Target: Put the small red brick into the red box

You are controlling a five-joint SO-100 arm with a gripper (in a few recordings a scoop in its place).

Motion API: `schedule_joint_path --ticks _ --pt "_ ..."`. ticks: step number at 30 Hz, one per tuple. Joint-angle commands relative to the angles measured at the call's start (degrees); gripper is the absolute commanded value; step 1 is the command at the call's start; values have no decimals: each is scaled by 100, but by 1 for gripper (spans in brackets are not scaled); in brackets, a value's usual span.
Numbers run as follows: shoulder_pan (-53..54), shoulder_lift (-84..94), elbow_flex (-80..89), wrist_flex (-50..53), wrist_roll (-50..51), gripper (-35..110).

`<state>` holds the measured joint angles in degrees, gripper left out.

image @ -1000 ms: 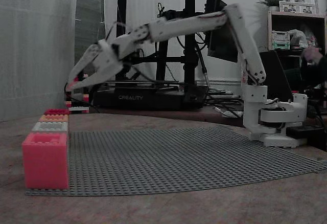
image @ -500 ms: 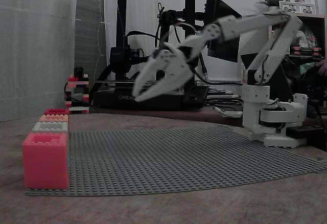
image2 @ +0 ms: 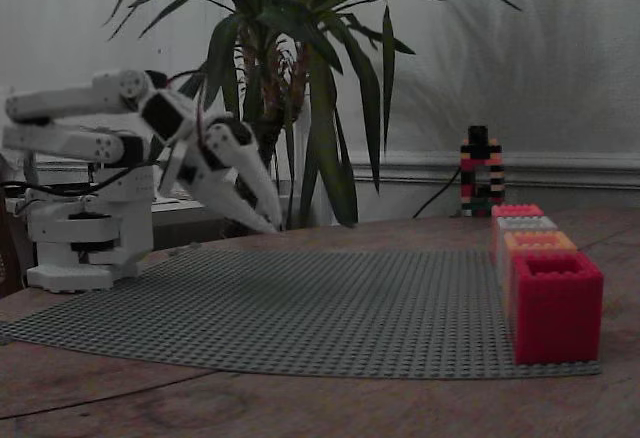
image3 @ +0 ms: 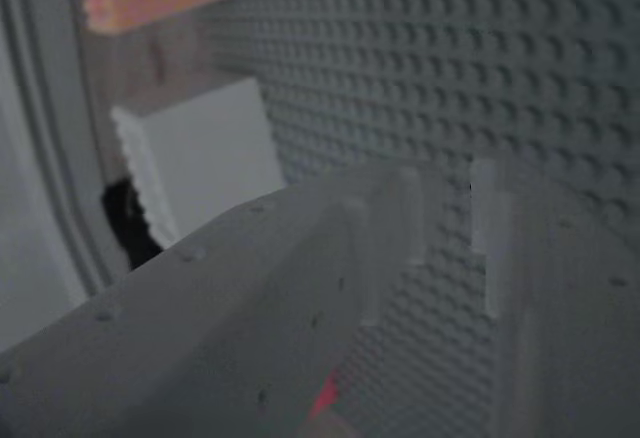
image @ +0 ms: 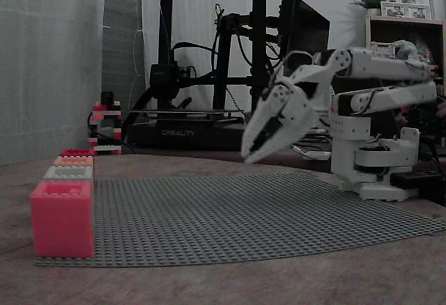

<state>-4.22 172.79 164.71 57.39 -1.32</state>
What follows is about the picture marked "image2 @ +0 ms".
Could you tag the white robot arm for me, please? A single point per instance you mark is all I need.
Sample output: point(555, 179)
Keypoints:
point(65, 100)

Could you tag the grey Lego baseplate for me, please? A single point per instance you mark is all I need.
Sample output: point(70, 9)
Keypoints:
point(280, 308)

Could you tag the multicolour Lego tower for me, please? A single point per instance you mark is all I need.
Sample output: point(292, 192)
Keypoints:
point(480, 178)

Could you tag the pink lego box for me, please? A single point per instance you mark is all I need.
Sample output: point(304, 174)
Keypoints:
point(517, 210)

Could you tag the grey lego box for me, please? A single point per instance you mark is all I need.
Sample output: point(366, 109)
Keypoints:
point(527, 223)

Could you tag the orange lego box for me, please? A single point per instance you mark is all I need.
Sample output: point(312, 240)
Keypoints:
point(540, 241)

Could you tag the red hollow lego box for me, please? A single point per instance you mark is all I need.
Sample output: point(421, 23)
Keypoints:
point(557, 313)

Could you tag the green yucca plant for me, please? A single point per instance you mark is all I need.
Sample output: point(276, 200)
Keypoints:
point(320, 123)

